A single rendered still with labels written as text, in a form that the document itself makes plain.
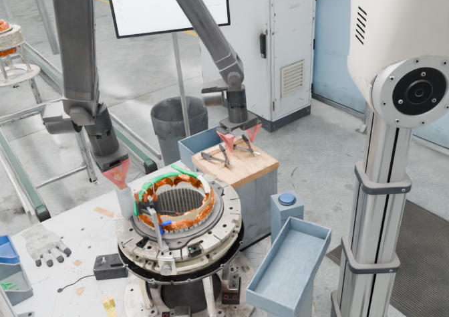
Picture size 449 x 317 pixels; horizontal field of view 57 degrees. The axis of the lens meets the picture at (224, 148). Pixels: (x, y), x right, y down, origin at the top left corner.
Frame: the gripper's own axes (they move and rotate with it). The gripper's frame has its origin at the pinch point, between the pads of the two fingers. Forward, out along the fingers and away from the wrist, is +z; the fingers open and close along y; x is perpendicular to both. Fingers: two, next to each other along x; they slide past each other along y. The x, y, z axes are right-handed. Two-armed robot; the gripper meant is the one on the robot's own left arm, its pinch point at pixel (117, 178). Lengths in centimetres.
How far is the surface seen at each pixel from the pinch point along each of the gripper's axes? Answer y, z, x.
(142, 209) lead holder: 13.8, -0.4, 0.8
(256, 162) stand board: -1.5, 17.7, 40.5
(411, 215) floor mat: -17, 133, 160
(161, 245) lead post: 17.4, 8.5, 1.6
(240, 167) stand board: -2.4, 17.4, 35.3
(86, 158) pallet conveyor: -176, 113, 11
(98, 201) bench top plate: -50, 46, -2
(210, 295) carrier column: 21.5, 29.4, 8.8
